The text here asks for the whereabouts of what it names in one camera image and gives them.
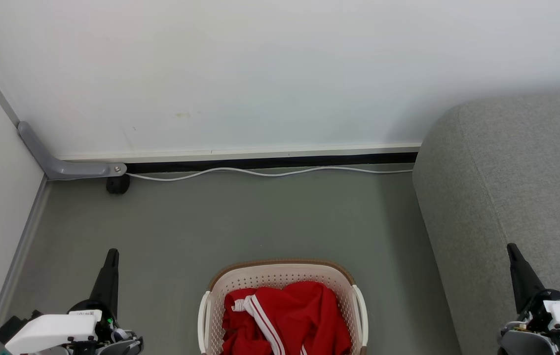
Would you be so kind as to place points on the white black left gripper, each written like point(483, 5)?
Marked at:
point(53, 330)

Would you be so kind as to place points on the red garment with white stripes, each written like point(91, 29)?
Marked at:
point(309, 315)

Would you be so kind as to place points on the grey fabric sofa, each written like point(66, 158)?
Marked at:
point(506, 172)

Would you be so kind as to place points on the black caster wheel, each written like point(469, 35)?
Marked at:
point(118, 185)

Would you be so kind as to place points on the grey metal partition foot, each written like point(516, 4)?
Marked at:
point(62, 169)

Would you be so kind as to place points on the cream perforated laundry basket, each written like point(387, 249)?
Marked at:
point(280, 273)

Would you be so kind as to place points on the black baseboard strip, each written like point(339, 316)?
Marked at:
point(284, 161)

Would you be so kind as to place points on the grey aluminium partition frame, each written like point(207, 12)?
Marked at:
point(15, 266)

